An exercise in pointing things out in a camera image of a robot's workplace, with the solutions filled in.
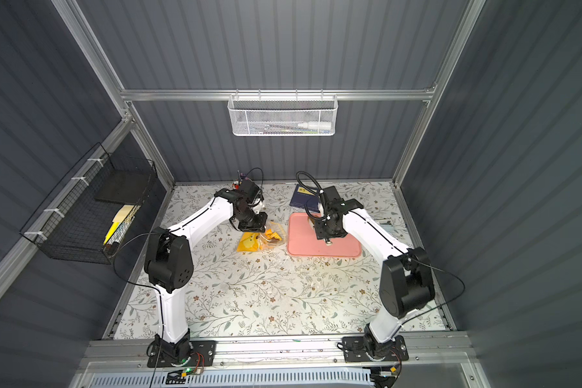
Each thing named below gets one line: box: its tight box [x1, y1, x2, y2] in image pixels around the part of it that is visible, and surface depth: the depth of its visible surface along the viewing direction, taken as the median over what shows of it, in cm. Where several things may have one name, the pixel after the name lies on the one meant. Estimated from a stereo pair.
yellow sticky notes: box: [102, 204, 135, 246], surface depth 74 cm
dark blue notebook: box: [289, 183, 321, 212], surface depth 117 cm
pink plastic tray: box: [286, 212, 362, 258], surface depth 98 cm
